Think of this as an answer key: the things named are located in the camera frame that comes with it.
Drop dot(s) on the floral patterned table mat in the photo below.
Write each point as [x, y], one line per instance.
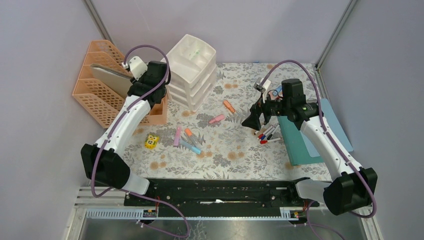
[228, 150]

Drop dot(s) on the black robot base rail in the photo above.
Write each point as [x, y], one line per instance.
[217, 198]

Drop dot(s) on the pink highlighter lower left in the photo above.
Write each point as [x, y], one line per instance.
[177, 136]

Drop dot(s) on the blue cap whiteboard marker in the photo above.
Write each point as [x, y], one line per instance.
[269, 133]

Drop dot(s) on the orange highlighter centre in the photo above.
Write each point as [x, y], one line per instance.
[228, 105]

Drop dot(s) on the left aluminium frame post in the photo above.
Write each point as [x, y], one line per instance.
[91, 8]

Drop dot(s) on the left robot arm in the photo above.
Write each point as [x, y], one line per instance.
[103, 161]

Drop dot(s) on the beige file folder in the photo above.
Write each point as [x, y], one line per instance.
[115, 80]

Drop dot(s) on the yellow owl eraser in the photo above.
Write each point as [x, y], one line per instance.
[151, 141]

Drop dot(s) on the yellow pink highlighter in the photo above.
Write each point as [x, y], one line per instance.
[271, 95]

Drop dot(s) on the aluminium frame post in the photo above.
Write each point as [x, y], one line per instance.
[342, 21]
[91, 8]

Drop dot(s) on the pink highlighter centre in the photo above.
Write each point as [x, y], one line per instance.
[217, 119]

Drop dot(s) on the teal file folder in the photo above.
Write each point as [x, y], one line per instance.
[300, 149]

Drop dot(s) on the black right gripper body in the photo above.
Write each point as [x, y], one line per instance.
[272, 108]

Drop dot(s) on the orange plastic file organizer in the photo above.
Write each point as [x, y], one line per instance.
[101, 102]

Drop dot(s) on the right aluminium frame post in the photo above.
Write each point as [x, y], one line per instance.
[342, 21]

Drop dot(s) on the white plastic drawer unit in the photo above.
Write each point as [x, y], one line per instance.
[193, 72]

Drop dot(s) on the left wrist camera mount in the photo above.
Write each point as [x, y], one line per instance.
[136, 66]

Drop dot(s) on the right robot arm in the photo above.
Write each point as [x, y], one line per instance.
[352, 186]

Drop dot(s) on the red cap whiteboard marker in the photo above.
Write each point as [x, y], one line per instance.
[264, 134]

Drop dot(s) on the light blue highlighter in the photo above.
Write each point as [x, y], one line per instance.
[190, 147]

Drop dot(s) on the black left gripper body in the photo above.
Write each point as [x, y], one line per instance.
[141, 79]

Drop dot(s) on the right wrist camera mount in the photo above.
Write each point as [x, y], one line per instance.
[263, 87]

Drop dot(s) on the orange cap grey marker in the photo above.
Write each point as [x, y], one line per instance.
[193, 138]

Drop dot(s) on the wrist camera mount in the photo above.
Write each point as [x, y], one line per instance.
[263, 87]
[136, 66]

